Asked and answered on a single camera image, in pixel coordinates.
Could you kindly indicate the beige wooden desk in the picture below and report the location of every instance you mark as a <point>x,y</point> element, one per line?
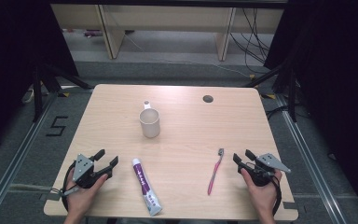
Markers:
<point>167,18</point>

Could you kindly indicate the white cup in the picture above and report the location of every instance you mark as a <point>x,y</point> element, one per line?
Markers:
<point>150,124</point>

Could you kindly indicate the black metal stand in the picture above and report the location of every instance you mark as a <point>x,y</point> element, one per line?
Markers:
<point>292,93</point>
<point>38,93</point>

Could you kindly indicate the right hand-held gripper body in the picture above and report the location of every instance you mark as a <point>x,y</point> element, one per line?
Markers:
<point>261,175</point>

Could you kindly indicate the person's left hand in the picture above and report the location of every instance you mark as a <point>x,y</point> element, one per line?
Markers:
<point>79,199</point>

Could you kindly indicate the grey tape strip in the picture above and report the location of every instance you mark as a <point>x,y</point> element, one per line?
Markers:
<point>51,196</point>
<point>290,205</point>

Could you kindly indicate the purple and white toothpaste tube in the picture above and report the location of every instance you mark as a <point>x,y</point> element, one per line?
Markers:
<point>144,183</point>

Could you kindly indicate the black curtain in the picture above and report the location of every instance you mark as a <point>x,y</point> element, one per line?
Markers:
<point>9,62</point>
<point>338,77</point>

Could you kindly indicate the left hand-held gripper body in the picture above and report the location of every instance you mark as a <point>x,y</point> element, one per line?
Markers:
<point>82,168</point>

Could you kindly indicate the person's right hand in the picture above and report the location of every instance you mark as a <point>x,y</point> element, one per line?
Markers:
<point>265,197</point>

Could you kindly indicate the metal floor rail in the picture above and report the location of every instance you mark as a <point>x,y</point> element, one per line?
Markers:
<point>310,161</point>
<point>18,149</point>

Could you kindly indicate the pink toothbrush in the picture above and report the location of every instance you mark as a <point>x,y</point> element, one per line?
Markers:
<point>214,174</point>

